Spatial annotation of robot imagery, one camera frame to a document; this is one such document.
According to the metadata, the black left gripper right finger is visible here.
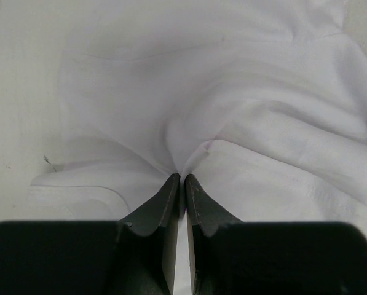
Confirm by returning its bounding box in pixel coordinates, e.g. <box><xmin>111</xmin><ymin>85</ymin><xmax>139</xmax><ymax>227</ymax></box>
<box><xmin>184</xmin><ymin>174</ymin><xmax>243</xmax><ymax>237</ymax></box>

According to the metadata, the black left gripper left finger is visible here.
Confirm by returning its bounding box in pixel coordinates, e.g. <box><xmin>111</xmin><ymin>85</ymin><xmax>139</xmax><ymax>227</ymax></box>
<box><xmin>119</xmin><ymin>173</ymin><xmax>180</xmax><ymax>236</ymax></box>

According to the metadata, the white t shirt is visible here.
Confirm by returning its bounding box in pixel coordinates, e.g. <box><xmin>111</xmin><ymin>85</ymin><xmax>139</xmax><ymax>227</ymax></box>
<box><xmin>29</xmin><ymin>1</ymin><xmax>367</xmax><ymax>294</ymax></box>

